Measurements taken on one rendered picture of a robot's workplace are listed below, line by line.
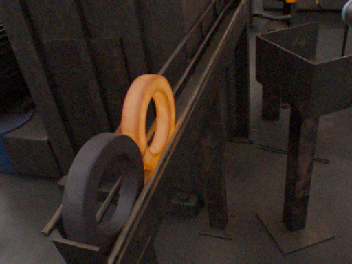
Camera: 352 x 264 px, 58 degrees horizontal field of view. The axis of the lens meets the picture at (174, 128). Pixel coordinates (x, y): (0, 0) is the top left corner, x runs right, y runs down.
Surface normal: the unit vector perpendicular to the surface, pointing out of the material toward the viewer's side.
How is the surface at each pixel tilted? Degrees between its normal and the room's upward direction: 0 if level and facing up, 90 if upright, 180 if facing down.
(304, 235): 0
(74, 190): 46
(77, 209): 60
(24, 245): 0
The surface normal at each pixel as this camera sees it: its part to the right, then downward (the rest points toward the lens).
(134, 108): -0.32, -0.22
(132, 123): -0.35, 0.02
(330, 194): -0.13, -0.84
